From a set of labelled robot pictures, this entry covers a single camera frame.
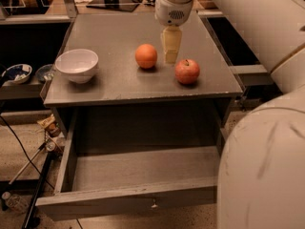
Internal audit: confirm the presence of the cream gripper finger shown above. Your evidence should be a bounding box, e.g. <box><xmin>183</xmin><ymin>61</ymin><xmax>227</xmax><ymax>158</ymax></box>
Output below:
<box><xmin>161</xmin><ymin>26</ymin><xmax>182</xmax><ymax>64</ymax></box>

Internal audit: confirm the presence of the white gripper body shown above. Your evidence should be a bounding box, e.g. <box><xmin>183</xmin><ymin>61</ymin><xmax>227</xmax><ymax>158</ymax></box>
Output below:
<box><xmin>155</xmin><ymin>0</ymin><xmax>193</xmax><ymax>27</ymax></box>

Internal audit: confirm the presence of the orange fruit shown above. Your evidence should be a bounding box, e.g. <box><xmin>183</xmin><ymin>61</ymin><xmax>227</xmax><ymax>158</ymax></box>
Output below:
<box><xmin>135</xmin><ymin>44</ymin><xmax>157</xmax><ymax>69</ymax></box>

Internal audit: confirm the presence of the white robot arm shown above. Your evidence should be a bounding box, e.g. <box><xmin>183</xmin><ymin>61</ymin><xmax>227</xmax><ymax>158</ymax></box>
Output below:
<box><xmin>212</xmin><ymin>0</ymin><xmax>305</xmax><ymax>229</ymax></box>

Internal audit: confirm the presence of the open grey top drawer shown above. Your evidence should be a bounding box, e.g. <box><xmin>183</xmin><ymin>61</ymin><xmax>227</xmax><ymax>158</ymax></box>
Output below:
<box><xmin>36</xmin><ymin>105</ymin><xmax>227</xmax><ymax>220</ymax></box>

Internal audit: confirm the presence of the red apple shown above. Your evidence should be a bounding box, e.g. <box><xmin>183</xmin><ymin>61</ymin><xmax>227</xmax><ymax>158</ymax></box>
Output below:
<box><xmin>174</xmin><ymin>59</ymin><xmax>200</xmax><ymax>85</ymax></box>

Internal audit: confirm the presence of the black monitor stand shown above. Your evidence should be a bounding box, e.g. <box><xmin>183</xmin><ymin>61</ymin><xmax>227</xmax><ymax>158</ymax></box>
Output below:
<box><xmin>86</xmin><ymin>0</ymin><xmax>139</xmax><ymax>12</ymax></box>

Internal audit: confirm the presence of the grey wooden cabinet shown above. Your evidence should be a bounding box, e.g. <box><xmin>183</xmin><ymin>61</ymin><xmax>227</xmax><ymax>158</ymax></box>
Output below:
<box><xmin>45</xmin><ymin>12</ymin><xmax>241</xmax><ymax>153</ymax></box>

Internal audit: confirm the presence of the grey side shelf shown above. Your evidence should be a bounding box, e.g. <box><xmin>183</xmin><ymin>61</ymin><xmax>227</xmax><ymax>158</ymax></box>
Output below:
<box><xmin>230</xmin><ymin>65</ymin><xmax>274</xmax><ymax>86</ymax></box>

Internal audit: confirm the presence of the white ceramic bowl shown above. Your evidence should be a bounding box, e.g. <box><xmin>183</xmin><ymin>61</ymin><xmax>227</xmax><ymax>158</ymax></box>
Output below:
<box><xmin>54</xmin><ymin>49</ymin><xmax>98</xmax><ymax>84</ymax></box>

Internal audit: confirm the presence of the small dark bowl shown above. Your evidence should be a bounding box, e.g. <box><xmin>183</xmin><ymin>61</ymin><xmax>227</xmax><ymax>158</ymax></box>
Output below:
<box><xmin>35</xmin><ymin>64</ymin><xmax>55</xmax><ymax>82</ymax></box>

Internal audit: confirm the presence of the snack wrapper pile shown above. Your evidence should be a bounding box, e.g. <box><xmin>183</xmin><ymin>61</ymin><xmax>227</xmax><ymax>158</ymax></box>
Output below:
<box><xmin>37</xmin><ymin>114</ymin><xmax>66</xmax><ymax>155</ymax></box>

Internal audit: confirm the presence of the blue patterned bowl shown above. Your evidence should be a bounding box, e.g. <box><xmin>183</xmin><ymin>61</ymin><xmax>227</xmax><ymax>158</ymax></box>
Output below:
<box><xmin>2</xmin><ymin>64</ymin><xmax>32</xmax><ymax>84</ymax></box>

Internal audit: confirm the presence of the plastic water bottle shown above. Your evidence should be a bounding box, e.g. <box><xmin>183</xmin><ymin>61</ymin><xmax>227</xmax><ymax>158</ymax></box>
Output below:
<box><xmin>1</xmin><ymin>192</ymin><xmax>28</xmax><ymax>214</ymax></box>

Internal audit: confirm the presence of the black tripod leg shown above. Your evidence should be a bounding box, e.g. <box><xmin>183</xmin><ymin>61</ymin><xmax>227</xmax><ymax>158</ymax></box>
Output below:
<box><xmin>21</xmin><ymin>153</ymin><xmax>53</xmax><ymax>229</ymax></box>

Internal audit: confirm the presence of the black floor cable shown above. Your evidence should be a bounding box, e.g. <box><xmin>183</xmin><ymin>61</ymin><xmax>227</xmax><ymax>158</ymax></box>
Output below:
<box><xmin>0</xmin><ymin>114</ymin><xmax>55</xmax><ymax>190</ymax></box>

